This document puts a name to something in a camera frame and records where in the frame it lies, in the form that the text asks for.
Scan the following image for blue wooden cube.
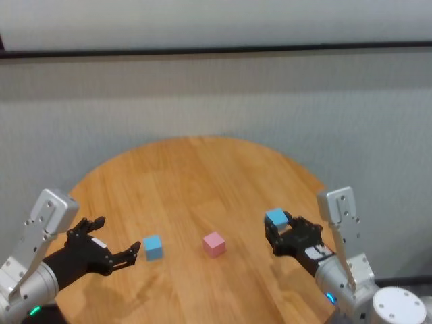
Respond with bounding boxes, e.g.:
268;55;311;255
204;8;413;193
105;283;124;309
265;207;290;230
142;235;164;261

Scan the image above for black floor rail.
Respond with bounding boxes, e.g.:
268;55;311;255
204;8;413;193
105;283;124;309
374;275;432;286

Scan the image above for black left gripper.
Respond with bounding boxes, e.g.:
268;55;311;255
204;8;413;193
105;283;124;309
43;215;142;290

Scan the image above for black wall strip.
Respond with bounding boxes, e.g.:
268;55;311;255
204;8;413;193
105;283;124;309
0;32;432;59

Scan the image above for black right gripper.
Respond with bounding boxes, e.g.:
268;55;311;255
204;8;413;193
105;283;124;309
263;210;335;271

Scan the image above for pink wooden cube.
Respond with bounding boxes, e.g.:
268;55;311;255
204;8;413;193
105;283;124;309
202;231;226;259

